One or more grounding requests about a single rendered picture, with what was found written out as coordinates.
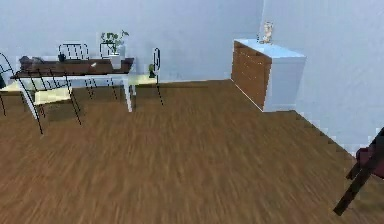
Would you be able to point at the white cabinet with brown drawers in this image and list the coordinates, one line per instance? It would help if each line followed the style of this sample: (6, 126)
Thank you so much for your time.
(266, 71)

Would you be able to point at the small beige statue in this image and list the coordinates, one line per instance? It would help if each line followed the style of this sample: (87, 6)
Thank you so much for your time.
(267, 32)

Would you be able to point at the small dark cup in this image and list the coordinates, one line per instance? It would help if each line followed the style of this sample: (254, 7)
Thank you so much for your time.
(62, 57)

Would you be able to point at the green house plant white pot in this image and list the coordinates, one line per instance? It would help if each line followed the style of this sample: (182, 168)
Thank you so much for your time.
(115, 41)

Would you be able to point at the grey lumpy object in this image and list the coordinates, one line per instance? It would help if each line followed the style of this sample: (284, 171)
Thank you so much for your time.
(30, 61)

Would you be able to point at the dark wood white-legged table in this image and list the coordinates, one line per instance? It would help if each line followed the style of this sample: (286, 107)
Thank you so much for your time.
(76, 66)

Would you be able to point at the small green bottle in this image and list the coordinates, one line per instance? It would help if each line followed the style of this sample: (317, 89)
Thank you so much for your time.
(152, 70)

